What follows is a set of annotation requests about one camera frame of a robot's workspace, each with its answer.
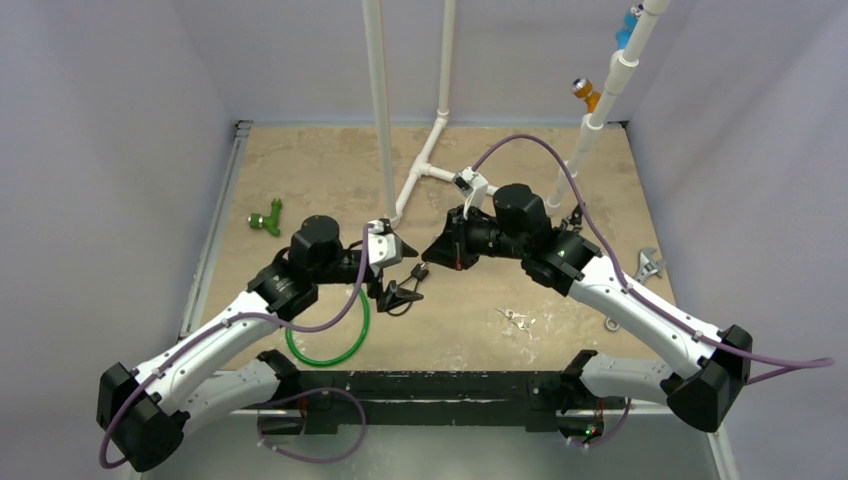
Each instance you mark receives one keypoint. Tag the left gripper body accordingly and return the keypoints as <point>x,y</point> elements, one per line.
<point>343,269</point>

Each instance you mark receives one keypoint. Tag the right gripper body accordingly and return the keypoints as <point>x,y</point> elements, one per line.
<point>452,240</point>

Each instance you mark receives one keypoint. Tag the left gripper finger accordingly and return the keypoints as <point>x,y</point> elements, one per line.
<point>406,250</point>
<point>396,299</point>

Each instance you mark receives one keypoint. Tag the green cable lock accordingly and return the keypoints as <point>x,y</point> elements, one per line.
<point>337,345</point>

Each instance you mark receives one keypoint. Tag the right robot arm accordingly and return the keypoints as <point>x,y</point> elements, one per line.
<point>700,370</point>

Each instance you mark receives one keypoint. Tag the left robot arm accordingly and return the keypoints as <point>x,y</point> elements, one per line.
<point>146,411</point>

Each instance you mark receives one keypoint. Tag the green pipe fitting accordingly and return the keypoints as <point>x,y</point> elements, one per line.
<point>270,222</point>

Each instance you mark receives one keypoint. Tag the adjustable wrench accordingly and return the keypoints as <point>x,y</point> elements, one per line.
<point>650,265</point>

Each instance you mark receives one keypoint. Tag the orange valve fitting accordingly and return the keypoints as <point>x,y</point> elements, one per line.
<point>584,90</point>

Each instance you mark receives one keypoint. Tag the blue valve fitting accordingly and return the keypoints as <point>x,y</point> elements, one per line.
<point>629,23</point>

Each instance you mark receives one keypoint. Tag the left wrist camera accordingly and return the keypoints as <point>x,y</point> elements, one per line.
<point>383,245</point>

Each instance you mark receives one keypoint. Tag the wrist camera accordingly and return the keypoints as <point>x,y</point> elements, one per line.
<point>474,188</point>
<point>383,245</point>

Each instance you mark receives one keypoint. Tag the black cable loop lock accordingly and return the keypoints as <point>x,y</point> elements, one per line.
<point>416,277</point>

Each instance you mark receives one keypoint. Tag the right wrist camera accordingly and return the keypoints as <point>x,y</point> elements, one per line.
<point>474,188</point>

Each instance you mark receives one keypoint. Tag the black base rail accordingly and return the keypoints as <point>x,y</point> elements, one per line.
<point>537,401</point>

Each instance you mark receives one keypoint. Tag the aluminium frame rail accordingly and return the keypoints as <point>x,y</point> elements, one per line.
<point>198,293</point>

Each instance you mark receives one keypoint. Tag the white pvc pipe frame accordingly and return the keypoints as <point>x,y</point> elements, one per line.
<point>434,65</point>

